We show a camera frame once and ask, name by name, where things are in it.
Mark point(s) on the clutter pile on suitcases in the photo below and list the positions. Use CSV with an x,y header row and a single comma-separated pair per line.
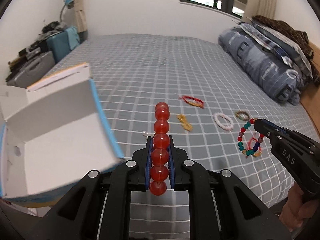
x,y
38,47

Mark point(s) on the grey suitcase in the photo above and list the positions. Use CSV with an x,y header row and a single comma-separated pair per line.
x,y
33,70

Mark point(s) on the brown fuzzy blanket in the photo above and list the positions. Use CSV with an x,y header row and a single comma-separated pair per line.
x,y
300,37

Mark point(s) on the teal cloth on suitcase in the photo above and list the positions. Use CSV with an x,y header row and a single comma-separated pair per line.
x,y
73,37

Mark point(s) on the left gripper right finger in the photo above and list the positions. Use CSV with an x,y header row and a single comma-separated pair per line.
x,y
221,206

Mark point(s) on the teal suitcase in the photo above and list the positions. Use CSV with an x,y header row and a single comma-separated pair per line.
x,y
58,45

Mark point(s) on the beige left curtain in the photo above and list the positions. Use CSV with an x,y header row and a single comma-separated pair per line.
x,y
80,17

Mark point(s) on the rolled blue grey duvet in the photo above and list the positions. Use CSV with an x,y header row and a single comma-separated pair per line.
x,y
279,81

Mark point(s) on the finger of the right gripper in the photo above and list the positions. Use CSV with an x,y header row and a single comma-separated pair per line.
x,y
264,127
274,126

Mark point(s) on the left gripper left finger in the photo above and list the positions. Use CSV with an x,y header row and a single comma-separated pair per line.
x,y
98,205

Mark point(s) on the grey checked bed sheet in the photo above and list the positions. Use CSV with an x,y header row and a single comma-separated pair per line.
x,y
132,73

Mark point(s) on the right hand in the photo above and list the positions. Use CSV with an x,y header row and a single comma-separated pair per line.
x,y
294,211

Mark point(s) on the blue desk lamp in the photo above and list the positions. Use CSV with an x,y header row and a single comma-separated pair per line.
x,y
68,4

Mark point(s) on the patterned grey pillow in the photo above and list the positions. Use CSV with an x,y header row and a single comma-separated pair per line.
x,y
284,48

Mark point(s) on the wooden headboard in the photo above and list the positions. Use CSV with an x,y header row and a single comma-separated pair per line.
x,y
310,97

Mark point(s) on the red cord bracelet gold plate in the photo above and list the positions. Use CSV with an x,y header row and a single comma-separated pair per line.
x,y
192,101

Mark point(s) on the white blue cardboard box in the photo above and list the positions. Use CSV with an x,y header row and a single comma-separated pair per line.
x,y
52,134

